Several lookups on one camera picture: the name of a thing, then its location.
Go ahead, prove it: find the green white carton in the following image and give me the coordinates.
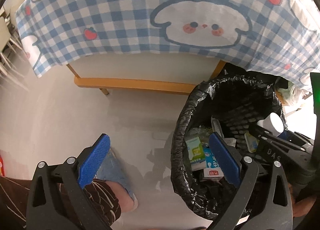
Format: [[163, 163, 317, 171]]
[[244, 132, 259, 153]]

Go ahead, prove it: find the green medicine box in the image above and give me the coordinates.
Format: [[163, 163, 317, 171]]
[[186, 136, 206, 164]]

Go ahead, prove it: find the white paper cup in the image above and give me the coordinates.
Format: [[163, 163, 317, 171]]
[[257, 112, 284, 136]]

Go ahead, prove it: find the black trash bin with liner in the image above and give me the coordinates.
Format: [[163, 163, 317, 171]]
[[171, 75, 284, 221]]

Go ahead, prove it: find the white blue milk carton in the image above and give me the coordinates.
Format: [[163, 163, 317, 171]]
[[203, 148, 224, 180]]

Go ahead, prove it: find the person's foot blue slipper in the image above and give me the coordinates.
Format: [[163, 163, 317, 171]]
[[96, 149, 138, 213]]

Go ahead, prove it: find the blue checkered bear tablecloth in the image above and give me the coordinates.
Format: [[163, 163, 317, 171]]
[[16, 0, 319, 90]]

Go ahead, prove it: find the white dining chair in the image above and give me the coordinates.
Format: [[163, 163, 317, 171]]
[[0, 16, 28, 91]]

